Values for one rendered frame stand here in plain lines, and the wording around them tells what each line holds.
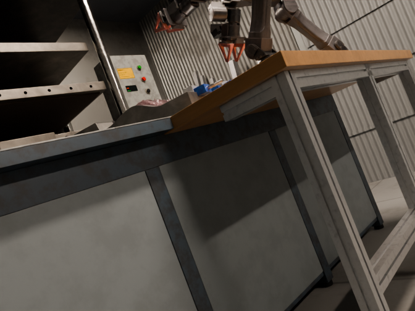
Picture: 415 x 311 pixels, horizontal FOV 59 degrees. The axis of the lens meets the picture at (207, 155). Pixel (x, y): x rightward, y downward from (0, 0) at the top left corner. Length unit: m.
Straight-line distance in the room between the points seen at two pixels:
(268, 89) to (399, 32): 2.54
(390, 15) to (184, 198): 2.65
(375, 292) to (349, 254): 0.10
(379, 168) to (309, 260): 2.11
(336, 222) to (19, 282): 0.70
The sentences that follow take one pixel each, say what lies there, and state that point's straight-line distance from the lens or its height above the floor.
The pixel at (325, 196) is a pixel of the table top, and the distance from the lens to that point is 0.89.
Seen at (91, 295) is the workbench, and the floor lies 0.44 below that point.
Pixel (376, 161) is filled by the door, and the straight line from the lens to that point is 3.52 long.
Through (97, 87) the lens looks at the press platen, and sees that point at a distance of 2.11.
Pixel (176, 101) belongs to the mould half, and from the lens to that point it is 1.14.
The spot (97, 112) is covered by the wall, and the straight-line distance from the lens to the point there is 4.22.
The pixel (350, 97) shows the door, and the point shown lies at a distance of 3.50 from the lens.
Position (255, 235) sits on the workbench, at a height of 0.34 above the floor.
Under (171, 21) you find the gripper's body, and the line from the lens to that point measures 1.45.
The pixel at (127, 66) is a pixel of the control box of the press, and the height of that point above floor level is 1.39.
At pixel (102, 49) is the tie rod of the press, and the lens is 2.16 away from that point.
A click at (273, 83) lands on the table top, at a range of 0.89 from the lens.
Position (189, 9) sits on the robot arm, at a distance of 1.42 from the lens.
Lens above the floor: 0.60
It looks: 3 degrees up
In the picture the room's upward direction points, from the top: 21 degrees counter-clockwise
